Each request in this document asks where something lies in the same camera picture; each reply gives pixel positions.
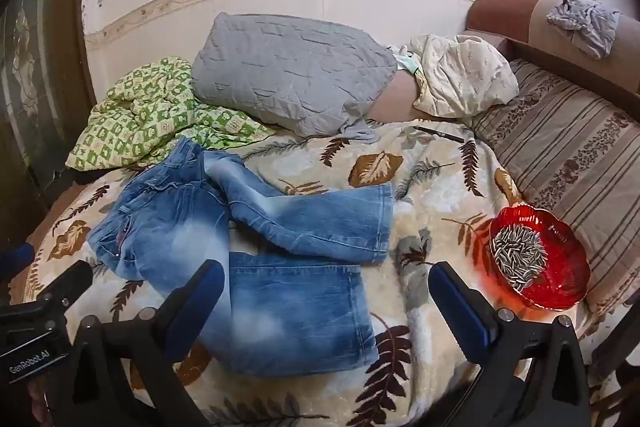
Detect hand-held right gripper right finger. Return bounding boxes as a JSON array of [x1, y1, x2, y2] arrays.
[[428, 261, 593, 427]]

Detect striped sofa cushion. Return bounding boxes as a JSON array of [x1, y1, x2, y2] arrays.
[[470, 59, 640, 313]]

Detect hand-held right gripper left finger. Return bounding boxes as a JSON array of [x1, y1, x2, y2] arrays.
[[47, 259, 226, 427]]

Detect grey crumpled cloth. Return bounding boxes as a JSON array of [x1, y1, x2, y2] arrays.
[[546, 0, 622, 60]]

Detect blue denim pants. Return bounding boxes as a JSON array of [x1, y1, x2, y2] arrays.
[[86, 136, 396, 378]]

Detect cream floral cloth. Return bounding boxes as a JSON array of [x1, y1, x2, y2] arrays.
[[410, 34, 520, 122]]

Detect dark wooden door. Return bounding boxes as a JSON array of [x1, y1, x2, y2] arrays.
[[0, 0, 98, 228]]

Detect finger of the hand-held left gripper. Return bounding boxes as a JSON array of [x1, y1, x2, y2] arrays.
[[32, 259, 95, 309], [0, 243, 37, 282]]

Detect grey quilted pillow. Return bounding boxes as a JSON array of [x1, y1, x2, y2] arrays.
[[191, 13, 398, 145]]

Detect green floral blanket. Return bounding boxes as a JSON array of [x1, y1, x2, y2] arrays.
[[65, 56, 276, 172]]

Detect leaf print blanket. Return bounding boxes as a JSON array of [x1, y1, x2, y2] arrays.
[[22, 119, 601, 427]]

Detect sunflower seeds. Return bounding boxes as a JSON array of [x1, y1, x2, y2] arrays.
[[490, 227, 547, 293]]

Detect black pen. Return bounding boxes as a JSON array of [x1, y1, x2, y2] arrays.
[[412, 125, 466, 142]]

